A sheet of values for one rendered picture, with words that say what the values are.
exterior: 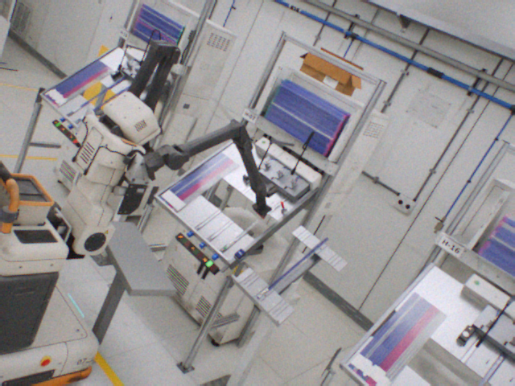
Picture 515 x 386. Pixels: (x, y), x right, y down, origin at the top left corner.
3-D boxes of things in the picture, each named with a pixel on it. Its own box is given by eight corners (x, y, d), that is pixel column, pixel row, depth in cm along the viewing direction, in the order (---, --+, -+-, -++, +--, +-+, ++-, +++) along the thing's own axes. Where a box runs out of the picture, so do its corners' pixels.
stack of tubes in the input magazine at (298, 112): (324, 156, 284) (347, 114, 276) (262, 117, 309) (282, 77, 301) (335, 158, 294) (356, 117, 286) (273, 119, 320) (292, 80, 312)
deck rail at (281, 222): (231, 270, 270) (230, 264, 265) (228, 268, 271) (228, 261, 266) (319, 195, 298) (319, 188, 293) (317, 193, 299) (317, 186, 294)
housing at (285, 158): (312, 198, 298) (312, 182, 287) (256, 158, 323) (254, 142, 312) (321, 190, 301) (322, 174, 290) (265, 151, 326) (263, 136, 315)
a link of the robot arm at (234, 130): (238, 112, 234) (251, 121, 228) (239, 137, 243) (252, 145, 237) (155, 148, 212) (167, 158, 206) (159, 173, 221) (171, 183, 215)
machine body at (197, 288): (215, 352, 312) (257, 272, 294) (150, 283, 348) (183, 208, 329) (273, 329, 365) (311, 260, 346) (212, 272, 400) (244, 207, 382)
